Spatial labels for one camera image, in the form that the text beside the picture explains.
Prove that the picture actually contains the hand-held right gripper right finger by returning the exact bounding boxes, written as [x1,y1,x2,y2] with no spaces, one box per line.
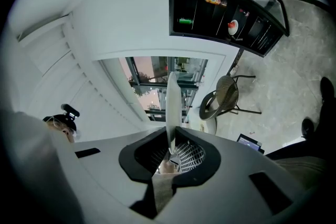
[157,126,310,224]

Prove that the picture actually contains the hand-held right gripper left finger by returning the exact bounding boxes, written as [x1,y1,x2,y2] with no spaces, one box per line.
[73,127,169,224]

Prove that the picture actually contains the white round plate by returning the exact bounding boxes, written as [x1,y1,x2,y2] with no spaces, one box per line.
[165,71,182,157]

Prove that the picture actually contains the black cabinet fridge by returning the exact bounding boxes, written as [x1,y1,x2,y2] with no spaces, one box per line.
[165,0,291,58]

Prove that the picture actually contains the small black monitor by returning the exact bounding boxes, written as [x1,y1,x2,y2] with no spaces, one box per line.
[236,133,265,155]

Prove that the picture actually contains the person's head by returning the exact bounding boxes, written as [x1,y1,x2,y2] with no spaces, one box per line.
[43,114,82,144]

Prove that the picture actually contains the black wicker chair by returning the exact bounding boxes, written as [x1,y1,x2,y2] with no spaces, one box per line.
[198,74,263,121]

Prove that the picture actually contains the person's left black shoe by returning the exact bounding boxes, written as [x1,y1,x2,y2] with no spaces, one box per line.
[301,118,315,140]

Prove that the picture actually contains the person's black shoe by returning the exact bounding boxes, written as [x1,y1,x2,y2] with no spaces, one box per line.
[301,118,315,140]
[320,76,335,107]

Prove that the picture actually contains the black framed window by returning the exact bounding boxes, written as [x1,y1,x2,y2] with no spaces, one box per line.
[99,56,209,124]

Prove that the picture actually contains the clear bottle with red cap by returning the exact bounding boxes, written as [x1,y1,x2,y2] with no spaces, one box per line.
[194,74,206,87]

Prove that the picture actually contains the person's black trousers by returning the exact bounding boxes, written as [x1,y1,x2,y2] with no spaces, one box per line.
[265,97,336,163]

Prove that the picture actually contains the person's right black shoe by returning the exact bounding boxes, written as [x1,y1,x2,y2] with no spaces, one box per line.
[320,76,335,107]

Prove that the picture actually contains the white plate with red food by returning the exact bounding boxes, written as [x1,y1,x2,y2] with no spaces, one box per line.
[227,19,239,36]

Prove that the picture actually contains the brown glass bottle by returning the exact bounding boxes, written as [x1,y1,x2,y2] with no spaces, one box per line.
[236,6,250,19]

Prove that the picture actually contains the black head camera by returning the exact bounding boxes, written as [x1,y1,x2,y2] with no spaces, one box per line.
[60,103,80,121]

